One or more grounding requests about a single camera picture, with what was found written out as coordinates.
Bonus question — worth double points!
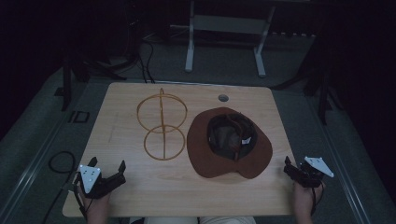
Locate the black tripod stand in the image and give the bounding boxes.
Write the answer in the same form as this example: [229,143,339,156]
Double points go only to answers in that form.
[303,59,344,126]

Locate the person's left hand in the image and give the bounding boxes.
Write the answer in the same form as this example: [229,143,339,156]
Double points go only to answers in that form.
[77,184,112,217]

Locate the brown wide-brim hat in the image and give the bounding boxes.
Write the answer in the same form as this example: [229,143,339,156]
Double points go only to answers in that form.
[186,106,275,180]

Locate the black floor cables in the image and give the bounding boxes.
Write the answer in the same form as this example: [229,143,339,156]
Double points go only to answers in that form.
[136,39,156,84]

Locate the black looped cable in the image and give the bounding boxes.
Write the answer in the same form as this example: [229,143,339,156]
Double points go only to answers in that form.
[41,150,78,224]

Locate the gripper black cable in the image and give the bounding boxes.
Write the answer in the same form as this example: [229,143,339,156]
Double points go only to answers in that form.
[310,182,325,217]
[73,181,94,220]

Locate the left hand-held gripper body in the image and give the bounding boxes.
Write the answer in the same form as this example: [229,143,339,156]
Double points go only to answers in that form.
[74,163,127,201]

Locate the person's right hand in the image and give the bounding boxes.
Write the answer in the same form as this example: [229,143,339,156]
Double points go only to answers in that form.
[293,181,325,217]

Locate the white metal desk frame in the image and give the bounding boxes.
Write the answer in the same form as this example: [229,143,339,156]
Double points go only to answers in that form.
[184,0,276,78]

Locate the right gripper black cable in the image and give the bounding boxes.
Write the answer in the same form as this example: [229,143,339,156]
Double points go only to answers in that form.
[310,182,325,217]

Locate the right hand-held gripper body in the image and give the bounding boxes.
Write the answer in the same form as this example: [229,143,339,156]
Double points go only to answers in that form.
[289,156,335,189]

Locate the gold wire hat stand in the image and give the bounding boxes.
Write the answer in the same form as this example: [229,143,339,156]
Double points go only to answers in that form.
[136,87,189,161]

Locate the black rectangular floor frame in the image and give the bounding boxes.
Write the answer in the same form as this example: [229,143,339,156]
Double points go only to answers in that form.
[67,110,91,124]

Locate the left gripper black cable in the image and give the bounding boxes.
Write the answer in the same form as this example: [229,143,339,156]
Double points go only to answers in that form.
[73,181,94,220]

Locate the black metal stand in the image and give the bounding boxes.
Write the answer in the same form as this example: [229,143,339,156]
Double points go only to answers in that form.
[54,57,73,112]

